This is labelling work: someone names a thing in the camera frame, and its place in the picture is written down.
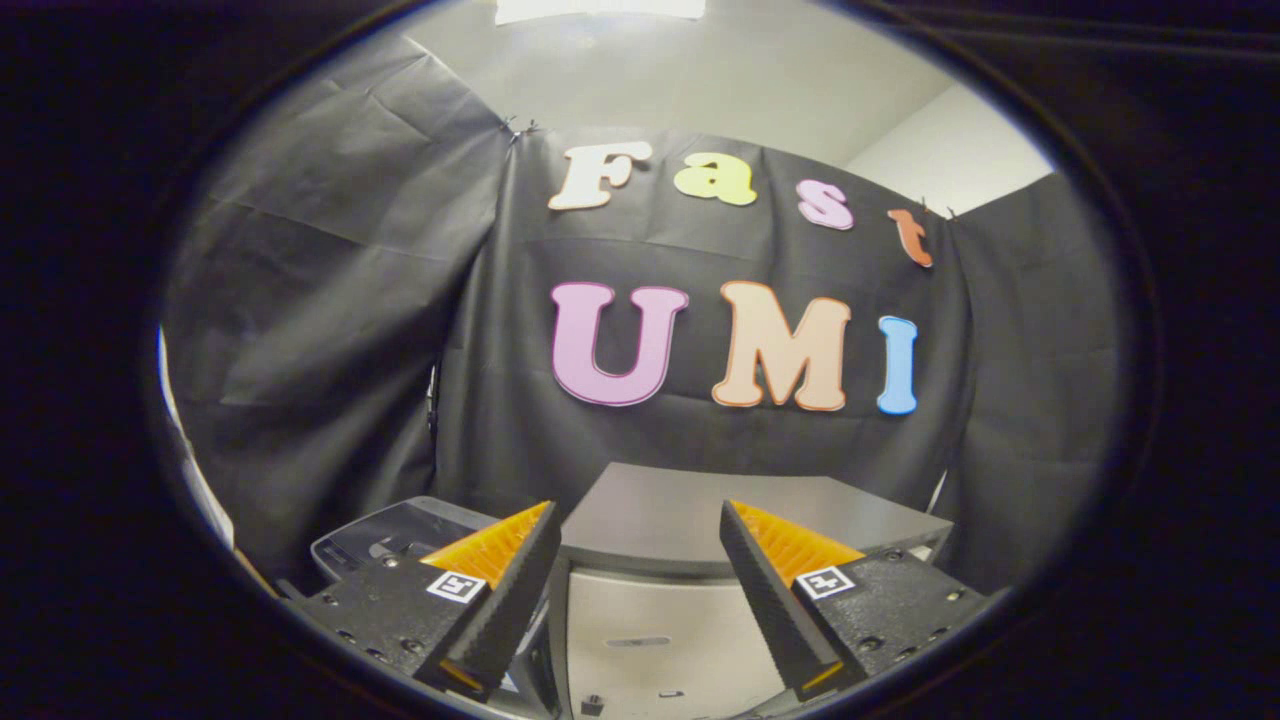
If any dark transparent washing machine lid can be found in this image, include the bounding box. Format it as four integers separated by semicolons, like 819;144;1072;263
311;496;503;583

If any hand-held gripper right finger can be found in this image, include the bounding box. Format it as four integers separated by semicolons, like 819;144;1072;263
719;499;992;702

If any black backdrop cloth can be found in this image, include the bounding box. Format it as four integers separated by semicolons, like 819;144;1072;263
160;35;1123;599

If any beige cabinet with dark frame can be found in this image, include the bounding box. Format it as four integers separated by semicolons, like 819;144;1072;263
553;461;956;720

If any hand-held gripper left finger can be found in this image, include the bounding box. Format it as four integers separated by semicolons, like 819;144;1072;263
290;500;564;704

